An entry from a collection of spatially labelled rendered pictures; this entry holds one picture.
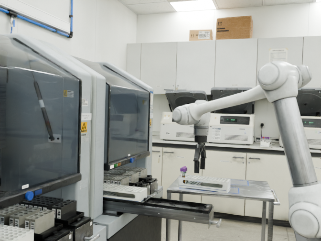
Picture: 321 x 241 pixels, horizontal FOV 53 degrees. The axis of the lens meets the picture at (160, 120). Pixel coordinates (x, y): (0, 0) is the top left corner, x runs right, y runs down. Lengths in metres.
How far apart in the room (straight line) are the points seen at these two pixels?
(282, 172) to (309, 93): 0.96
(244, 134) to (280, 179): 0.63
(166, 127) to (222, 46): 1.26
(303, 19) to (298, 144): 3.30
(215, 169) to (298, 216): 2.58
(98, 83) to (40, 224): 0.69
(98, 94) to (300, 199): 1.00
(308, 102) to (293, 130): 2.75
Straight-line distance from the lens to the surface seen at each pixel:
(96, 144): 1.58
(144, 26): 4.95
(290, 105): 1.47
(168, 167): 4.05
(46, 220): 1.31
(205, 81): 4.20
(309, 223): 1.41
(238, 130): 3.85
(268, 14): 4.64
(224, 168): 3.90
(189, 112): 1.74
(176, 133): 3.98
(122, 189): 1.71
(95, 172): 1.60
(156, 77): 4.38
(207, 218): 1.57
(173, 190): 1.91
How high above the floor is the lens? 1.28
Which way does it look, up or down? 2 degrees down
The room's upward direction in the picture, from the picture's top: 2 degrees clockwise
